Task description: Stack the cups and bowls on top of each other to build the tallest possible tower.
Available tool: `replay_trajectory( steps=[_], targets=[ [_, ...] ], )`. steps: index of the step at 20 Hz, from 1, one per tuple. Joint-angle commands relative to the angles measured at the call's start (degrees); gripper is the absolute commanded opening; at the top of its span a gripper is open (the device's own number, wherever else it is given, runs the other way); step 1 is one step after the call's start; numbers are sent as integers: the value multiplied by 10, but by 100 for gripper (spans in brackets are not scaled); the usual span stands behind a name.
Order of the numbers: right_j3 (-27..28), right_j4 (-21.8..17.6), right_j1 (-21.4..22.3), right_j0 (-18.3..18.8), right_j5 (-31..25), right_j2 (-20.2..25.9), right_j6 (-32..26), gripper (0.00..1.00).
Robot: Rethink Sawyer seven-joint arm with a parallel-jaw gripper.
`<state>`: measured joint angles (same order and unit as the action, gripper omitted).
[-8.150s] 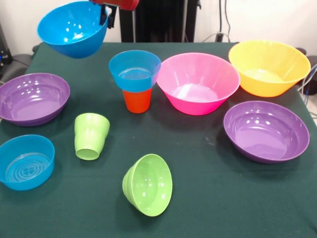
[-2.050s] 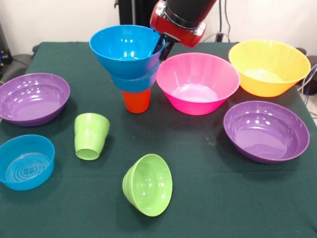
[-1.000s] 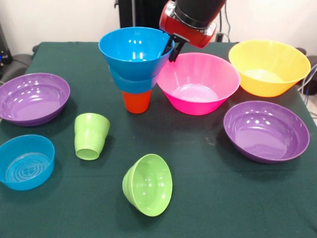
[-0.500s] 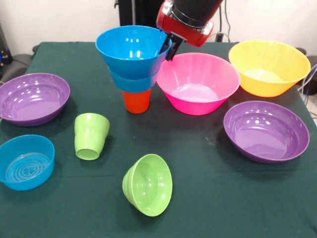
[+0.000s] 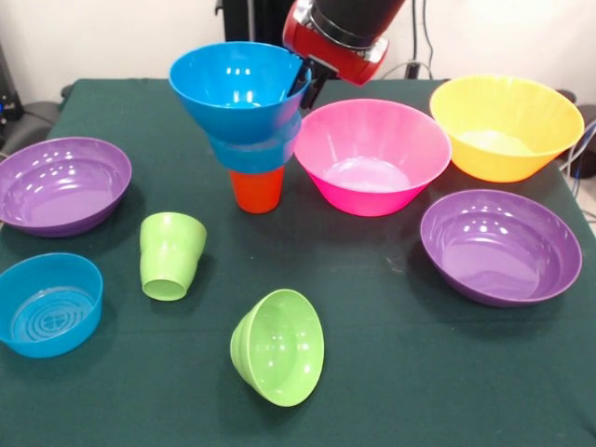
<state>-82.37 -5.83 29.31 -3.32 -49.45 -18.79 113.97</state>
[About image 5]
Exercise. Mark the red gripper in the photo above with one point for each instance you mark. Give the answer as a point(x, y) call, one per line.
point(335, 53)

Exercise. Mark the deep smooth blue bowl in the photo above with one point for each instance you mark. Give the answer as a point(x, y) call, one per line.
point(233, 79)

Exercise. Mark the pink bowl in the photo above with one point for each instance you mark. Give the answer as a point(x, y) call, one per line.
point(368, 139)

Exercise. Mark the blue bowl with ringed bottom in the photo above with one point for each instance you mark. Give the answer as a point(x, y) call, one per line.
point(256, 158)
point(46, 302)

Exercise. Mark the orange cup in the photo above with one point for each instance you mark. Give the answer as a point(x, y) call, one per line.
point(258, 191)

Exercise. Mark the green cup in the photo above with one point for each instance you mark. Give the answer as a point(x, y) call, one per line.
point(170, 253)

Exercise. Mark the small green bowl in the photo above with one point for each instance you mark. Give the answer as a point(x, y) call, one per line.
point(279, 349)

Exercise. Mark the yellow-orange bowl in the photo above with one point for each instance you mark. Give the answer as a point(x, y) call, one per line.
point(505, 116)

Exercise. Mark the purple bowl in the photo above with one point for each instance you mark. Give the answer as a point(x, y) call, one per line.
point(60, 186)
point(498, 251)

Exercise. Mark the black rounded seat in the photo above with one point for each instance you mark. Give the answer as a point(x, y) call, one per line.
point(37, 121)

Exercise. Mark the black equipment rack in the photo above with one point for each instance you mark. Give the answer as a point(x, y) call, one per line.
point(9, 107)

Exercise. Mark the dark green tablecloth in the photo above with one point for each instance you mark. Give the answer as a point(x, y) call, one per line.
point(419, 372)

